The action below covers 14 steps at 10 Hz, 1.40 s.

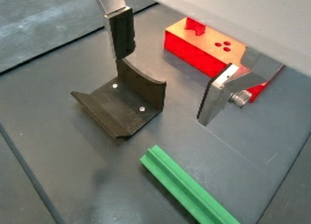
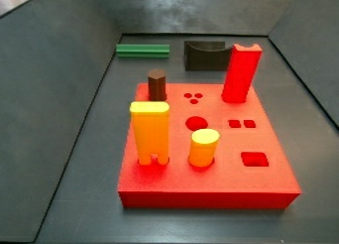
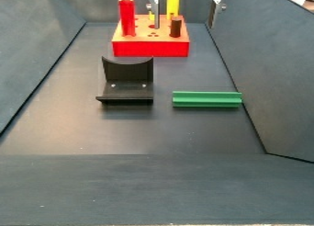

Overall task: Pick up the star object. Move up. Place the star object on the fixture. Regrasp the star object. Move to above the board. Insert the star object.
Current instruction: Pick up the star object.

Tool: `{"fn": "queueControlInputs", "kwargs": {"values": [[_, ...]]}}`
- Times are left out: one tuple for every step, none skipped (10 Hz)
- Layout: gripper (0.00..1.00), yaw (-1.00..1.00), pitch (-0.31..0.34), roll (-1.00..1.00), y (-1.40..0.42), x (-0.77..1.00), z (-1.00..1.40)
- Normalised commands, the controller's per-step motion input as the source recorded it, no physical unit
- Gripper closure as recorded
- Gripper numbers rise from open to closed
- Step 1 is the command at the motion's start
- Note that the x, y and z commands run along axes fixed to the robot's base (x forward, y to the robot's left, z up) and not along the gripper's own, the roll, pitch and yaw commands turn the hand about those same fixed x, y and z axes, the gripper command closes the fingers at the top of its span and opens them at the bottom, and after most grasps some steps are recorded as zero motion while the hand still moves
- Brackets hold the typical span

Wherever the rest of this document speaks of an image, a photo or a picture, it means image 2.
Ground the green star prism bar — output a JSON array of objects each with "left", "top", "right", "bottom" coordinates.
[{"left": 116, "top": 44, "right": 170, "bottom": 59}]

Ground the black curved fixture block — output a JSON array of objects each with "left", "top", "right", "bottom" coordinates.
[{"left": 185, "top": 41, "right": 233, "bottom": 71}]

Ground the red peg board base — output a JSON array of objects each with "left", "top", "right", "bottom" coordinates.
[{"left": 118, "top": 83, "right": 301, "bottom": 209}]

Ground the large yellow oblong peg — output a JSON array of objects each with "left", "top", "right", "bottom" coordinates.
[{"left": 130, "top": 101, "right": 170, "bottom": 165}]

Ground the yellow cylinder peg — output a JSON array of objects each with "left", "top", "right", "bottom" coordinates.
[{"left": 189, "top": 129, "right": 221, "bottom": 168}]

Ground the brown hexagonal peg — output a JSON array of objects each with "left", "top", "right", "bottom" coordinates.
[{"left": 147, "top": 68, "right": 167, "bottom": 101}]

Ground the tall red peg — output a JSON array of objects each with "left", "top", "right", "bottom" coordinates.
[{"left": 222, "top": 44, "right": 262, "bottom": 103}]

